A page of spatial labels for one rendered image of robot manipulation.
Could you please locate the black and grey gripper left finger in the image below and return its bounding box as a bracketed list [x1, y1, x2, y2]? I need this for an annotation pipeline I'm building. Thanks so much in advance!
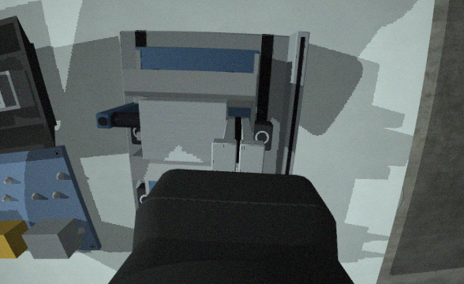
[211, 117, 238, 172]

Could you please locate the yellow rectangular block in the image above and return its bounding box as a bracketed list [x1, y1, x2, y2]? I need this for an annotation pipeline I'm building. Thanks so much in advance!
[0, 220, 28, 259]

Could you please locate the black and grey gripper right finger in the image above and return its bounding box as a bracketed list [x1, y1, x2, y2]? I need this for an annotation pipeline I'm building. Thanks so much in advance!
[237, 117, 265, 174]

